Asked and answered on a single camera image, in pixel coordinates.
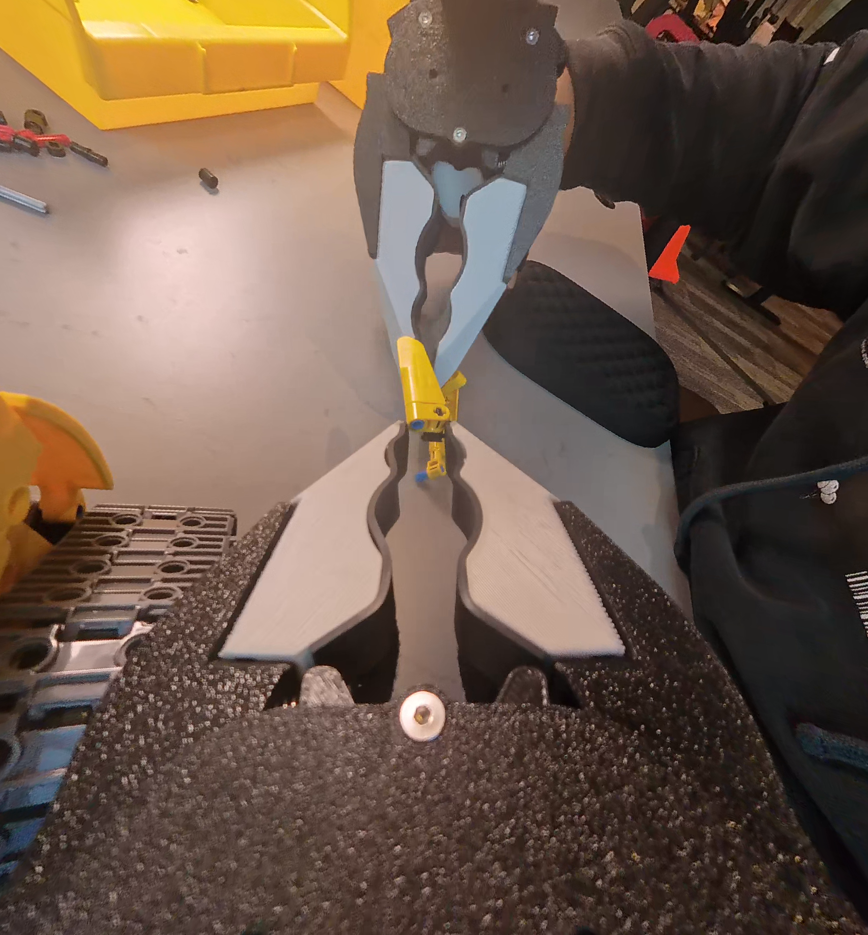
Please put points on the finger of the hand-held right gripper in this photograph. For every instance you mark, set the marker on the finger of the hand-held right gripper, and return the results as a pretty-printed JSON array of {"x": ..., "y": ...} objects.
[
  {"x": 402, "y": 234},
  {"x": 489, "y": 263}
]

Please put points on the yellow tracked toy robot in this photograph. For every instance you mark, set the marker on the yellow tracked toy robot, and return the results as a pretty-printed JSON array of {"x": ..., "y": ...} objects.
[{"x": 25, "y": 453}]

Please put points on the person's right forearm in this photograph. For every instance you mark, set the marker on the person's right forearm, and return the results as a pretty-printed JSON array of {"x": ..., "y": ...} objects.
[{"x": 668, "y": 102}]

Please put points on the yellow wedge panel piece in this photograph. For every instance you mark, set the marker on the yellow wedge panel piece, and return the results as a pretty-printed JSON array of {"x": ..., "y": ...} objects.
[{"x": 422, "y": 380}]

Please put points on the pile of small building parts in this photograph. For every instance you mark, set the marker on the pile of small building parts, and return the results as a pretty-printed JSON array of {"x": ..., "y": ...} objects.
[{"x": 10, "y": 135}]

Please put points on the orange object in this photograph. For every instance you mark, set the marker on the orange object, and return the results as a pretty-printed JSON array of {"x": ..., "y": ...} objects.
[{"x": 671, "y": 256}]

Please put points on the black quilted chair armrest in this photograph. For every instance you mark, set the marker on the black quilted chair armrest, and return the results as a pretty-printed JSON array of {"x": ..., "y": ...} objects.
[{"x": 580, "y": 351}]

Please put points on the small black piece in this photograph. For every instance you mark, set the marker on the small black piece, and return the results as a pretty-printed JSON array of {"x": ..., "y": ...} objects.
[{"x": 209, "y": 178}]

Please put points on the yellow beam assembly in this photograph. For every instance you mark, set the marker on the yellow beam assembly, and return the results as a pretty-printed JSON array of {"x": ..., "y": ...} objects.
[{"x": 431, "y": 443}]

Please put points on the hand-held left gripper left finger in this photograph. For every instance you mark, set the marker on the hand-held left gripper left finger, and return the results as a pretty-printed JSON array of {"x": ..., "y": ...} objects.
[{"x": 305, "y": 582}]

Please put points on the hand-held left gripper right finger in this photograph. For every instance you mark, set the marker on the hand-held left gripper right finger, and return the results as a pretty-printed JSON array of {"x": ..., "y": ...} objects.
[{"x": 544, "y": 582}]

